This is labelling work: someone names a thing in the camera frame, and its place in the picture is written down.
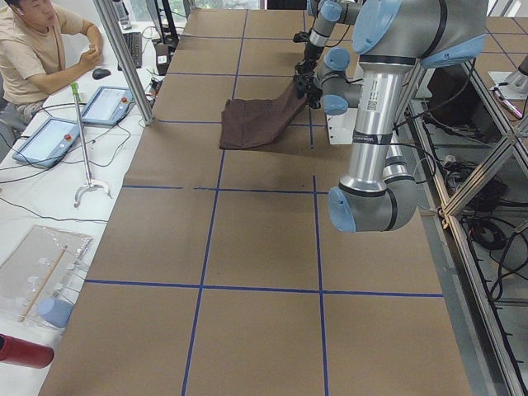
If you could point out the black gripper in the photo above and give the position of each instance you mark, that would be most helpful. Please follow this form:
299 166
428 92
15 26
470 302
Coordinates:
304 87
310 54

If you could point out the dark brown t-shirt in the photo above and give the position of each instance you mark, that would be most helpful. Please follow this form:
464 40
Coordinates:
247 124

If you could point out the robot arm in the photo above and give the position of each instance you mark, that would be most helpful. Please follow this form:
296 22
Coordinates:
357 55
326 15

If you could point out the black keyboard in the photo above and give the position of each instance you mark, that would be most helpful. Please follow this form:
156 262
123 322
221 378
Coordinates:
134 44

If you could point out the far blue teach pendant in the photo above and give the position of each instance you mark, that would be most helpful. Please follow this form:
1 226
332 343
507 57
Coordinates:
108 106

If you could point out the blue teach pendant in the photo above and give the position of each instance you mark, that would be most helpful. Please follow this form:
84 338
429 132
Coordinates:
108 106
49 144

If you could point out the black computer mouse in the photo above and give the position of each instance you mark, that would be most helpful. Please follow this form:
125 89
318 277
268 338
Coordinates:
100 73

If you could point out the metal reacher grabber tool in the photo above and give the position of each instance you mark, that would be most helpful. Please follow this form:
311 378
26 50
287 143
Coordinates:
91 184

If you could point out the near blue teach pendant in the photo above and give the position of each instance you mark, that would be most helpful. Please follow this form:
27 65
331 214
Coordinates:
49 144

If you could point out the seated man in beige shirt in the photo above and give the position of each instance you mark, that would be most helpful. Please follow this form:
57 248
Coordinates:
33 64

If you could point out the clear plastic document sleeve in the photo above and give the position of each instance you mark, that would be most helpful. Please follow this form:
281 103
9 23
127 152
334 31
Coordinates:
29 263

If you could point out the light blue plastic cup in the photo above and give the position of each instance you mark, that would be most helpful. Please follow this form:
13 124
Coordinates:
55 311

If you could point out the wooden dowel stick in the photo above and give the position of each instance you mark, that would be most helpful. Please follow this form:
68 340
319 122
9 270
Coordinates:
43 283

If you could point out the red bottle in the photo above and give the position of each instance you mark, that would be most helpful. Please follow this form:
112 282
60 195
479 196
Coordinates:
16 351

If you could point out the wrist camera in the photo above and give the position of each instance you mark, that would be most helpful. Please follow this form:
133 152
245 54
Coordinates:
301 36

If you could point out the aluminium frame post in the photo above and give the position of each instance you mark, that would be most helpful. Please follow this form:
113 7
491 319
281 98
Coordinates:
108 17

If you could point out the aluminium table frame rails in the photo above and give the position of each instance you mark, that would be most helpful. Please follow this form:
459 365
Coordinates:
476 165

